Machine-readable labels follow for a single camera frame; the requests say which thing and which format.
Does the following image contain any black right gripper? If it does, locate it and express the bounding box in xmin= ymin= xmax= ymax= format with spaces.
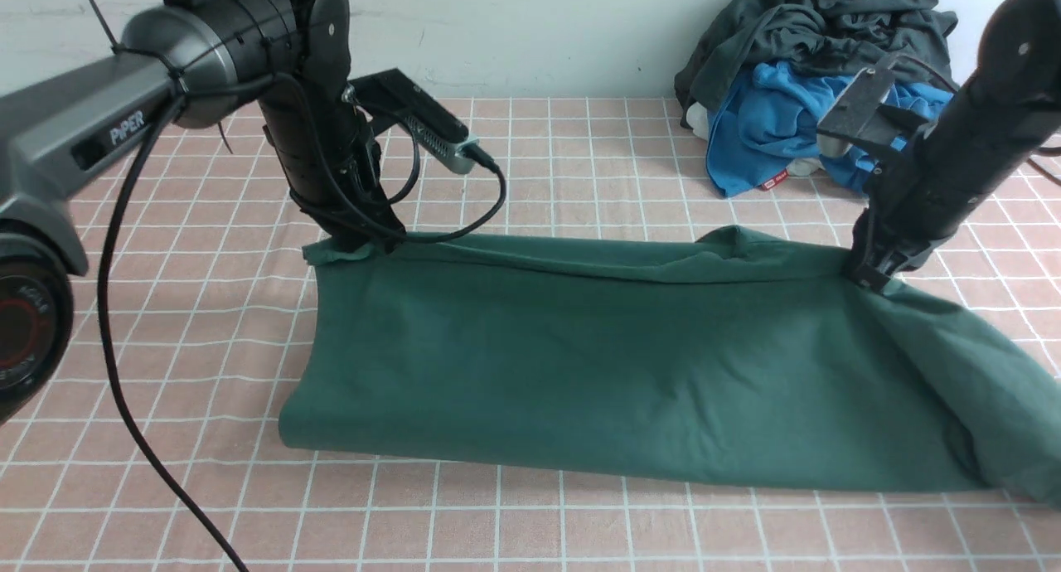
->
xmin=846 ymin=85 xmax=1059 ymax=295

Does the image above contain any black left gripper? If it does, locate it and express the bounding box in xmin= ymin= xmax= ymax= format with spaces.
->
xmin=259 ymin=75 xmax=405 ymax=258

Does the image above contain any green long-sleeved shirt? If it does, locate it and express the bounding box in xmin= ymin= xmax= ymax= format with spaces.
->
xmin=278 ymin=227 xmax=1060 ymax=508

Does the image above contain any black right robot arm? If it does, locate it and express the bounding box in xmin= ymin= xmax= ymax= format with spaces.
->
xmin=845 ymin=0 xmax=1060 ymax=292

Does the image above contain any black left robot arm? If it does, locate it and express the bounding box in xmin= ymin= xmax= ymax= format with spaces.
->
xmin=2 ymin=0 xmax=401 ymax=420

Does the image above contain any blue crumpled garment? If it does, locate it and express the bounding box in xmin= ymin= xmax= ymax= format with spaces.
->
xmin=705 ymin=63 xmax=954 ymax=201

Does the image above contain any dark grey crumpled garment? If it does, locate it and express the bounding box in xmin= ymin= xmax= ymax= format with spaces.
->
xmin=674 ymin=0 xmax=958 ymax=111

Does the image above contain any pink checkered tablecloth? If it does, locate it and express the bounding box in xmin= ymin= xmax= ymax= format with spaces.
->
xmin=1 ymin=99 xmax=1060 ymax=571

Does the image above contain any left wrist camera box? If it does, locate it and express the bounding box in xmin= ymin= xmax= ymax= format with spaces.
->
xmin=344 ymin=69 xmax=488 ymax=175

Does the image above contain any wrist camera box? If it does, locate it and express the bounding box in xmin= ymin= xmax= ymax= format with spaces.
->
xmin=344 ymin=69 xmax=488 ymax=175
xmin=817 ymin=53 xmax=930 ymax=162

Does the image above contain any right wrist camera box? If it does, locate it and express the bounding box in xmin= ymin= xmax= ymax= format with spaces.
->
xmin=817 ymin=53 xmax=930 ymax=162

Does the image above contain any black left camera cable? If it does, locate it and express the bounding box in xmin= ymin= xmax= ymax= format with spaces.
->
xmin=95 ymin=75 xmax=508 ymax=572

